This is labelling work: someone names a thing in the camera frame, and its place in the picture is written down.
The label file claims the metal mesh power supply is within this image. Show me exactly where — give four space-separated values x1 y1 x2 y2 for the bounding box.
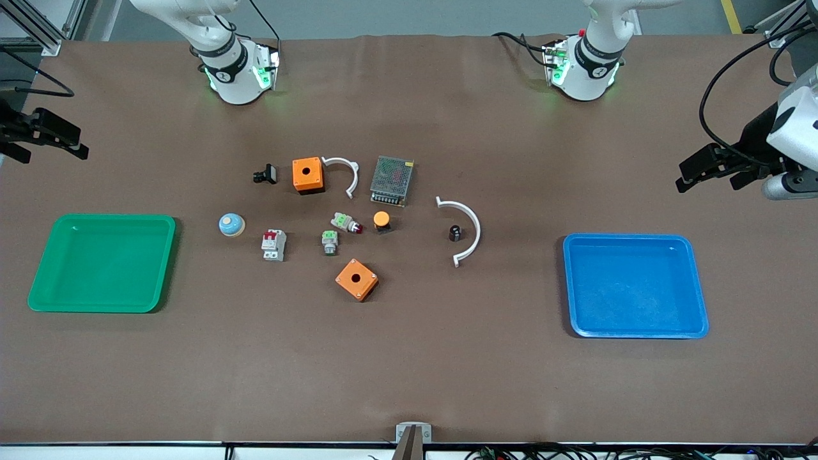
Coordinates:
370 155 415 208

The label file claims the green plastic tray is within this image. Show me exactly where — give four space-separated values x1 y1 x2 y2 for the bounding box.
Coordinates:
27 214 176 314

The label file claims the white red circuit breaker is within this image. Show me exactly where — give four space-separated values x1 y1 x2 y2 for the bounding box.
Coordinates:
261 229 287 262

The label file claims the large white curved clamp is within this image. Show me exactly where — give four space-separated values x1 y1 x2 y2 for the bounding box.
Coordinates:
436 197 482 268

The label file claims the brown table cover mat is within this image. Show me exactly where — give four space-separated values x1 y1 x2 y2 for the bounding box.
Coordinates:
0 33 818 446

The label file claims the aluminium frame profile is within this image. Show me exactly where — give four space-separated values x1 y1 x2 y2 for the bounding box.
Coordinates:
0 0 87 57
745 0 818 49

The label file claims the thick black looped cable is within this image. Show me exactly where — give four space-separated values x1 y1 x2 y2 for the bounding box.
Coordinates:
699 22 818 168

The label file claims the thin black cable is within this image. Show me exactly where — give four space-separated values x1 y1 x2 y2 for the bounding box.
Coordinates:
0 48 75 98

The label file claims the orange button box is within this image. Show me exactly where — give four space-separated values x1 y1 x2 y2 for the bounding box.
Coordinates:
292 157 325 196
335 258 379 302

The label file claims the black cable bundle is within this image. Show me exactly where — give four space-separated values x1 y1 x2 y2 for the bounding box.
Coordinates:
467 443 818 460

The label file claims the small white curved clamp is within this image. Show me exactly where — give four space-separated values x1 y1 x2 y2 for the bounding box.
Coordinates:
321 157 360 200

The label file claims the blue plastic tray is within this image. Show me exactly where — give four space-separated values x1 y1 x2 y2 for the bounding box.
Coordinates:
562 233 710 339

